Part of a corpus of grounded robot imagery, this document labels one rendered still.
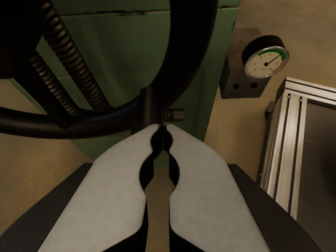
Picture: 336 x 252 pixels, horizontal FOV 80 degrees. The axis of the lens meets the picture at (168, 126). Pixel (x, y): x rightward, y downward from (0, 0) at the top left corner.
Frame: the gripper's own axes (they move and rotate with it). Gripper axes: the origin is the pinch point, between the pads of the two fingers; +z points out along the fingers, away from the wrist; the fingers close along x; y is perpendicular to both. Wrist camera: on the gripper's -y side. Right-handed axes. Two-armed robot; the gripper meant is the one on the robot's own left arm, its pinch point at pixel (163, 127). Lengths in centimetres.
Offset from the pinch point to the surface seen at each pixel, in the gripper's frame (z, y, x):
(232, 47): 30.6, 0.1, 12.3
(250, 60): 20.3, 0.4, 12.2
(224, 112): 85, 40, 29
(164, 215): 42, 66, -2
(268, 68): 21.5, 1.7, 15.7
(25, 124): 8.5, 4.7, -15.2
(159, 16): 24.2, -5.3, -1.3
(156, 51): 27.4, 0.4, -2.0
